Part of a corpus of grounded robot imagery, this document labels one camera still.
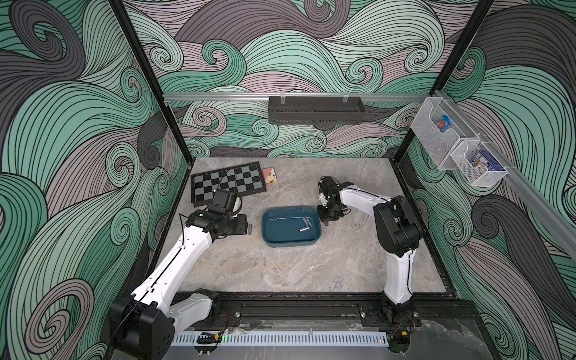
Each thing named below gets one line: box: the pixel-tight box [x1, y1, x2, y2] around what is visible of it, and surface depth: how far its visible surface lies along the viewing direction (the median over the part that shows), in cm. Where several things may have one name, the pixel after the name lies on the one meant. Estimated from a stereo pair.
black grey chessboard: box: [190, 161, 268, 208], surface depth 109 cm
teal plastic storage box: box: [261, 205, 323, 248], surface depth 97 cm
